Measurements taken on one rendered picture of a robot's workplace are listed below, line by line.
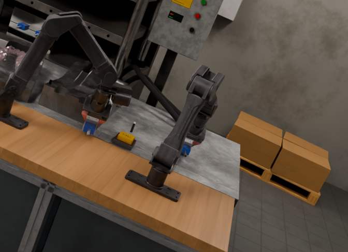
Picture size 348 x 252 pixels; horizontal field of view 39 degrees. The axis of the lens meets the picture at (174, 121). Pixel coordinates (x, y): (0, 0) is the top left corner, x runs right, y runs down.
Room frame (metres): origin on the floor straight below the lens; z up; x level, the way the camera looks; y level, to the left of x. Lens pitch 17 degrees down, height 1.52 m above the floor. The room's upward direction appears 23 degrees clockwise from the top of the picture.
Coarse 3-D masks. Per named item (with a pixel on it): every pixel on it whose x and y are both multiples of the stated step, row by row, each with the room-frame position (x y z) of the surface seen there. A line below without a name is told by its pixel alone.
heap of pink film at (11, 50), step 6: (0, 48) 1.95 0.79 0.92; (6, 48) 1.97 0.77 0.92; (12, 48) 2.09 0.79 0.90; (0, 54) 1.92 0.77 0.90; (6, 54) 1.96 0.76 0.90; (12, 54) 2.06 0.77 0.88; (18, 54) 2.06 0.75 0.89; (24, 54) 2.00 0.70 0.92; (0, 60) 1.91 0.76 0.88; (18, 60) 1.96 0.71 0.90
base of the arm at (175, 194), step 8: (152, 168) 1.53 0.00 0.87; (128, 176) 1.53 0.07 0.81; (136, 176) 1.55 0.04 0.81; (144, 176) 1.58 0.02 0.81; (152, 176) 1.52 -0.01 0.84; (160, 176) 1.52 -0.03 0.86; (144, 184) 1.52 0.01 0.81; (152, 184) 1.52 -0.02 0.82; (160, 184) 1.52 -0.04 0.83; (160, 192) 1.51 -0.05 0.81; (168, 192) 1.53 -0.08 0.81; (176, 192) 1.56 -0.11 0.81; (176, 200) 1.51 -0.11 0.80
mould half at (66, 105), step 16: (80, 64) 2.16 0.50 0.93; (64, 80) 2.00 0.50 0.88; (96, 80) 2.10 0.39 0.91; (48, 96) 1.83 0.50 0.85; (64, 96) 1.83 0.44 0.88; (80, 96) 1.87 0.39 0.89; (64, 112) 1.83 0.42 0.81; (80, 112) 1.83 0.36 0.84; (112, 112) 2.06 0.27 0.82; (96, 128) 1.83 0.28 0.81
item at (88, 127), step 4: (88, 116) 1.79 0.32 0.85; (88, 120) 1.77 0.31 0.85; (92, 120) 1.77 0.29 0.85; (96, 120) 1.79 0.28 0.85; (84, 124) 1.76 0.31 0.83; (88, 124) 1.74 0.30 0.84; (92, 124) 1.76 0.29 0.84; (96, 124) 1.77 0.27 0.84; (84, 128) 1.73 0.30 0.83; (88, 128) 1.73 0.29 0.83; (92, 128) 1.73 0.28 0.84; (88, 132) 1.69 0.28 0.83; (92, 132) 1.73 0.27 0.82
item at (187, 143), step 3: (186, 141) 1.98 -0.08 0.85; (189, 141) 2.00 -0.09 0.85; (183, 144) 1.97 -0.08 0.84; (186, 144) 1.98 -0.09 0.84; (189, 144) 1.98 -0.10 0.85; (183, 147) 1.94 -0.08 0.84; (186, 147) 1.94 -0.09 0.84; (189, 147) 1.96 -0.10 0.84; (183, 150) 1.94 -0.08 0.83; (186, 150) 1.94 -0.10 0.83; (189, 150) 1.94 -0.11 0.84; (183, 153) 1.94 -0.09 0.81; (186, 153) 1.94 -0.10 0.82; (189, 153) 1.94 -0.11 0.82
